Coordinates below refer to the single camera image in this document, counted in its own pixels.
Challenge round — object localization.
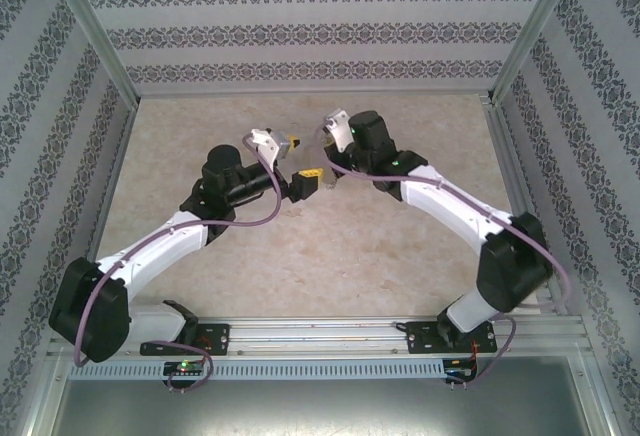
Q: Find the small circuit board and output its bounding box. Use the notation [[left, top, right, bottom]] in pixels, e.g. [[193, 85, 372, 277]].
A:
[[163, 359, 205, 376], [446, 358, 476, 380]]

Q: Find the grey metal sheet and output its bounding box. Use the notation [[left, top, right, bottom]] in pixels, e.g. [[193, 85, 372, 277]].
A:
[[22, 355, 619, 436]]

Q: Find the aluminium table side rail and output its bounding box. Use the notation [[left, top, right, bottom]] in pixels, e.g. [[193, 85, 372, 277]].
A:
[[69, 100, 139, 320], [480, 95, 557, 273]]

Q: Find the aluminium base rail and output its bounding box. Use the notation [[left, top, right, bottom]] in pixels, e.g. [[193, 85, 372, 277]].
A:
[[48, 316, 589, 357]]

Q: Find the grey slotted cable duct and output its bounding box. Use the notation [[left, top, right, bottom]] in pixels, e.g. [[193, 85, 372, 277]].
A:
[[67, 359, 446, 381]]

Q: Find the aluminium corner post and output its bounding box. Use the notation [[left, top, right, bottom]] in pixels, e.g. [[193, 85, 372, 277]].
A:
[[487, 0, 586, 105], [39, 0, 142, 110]]

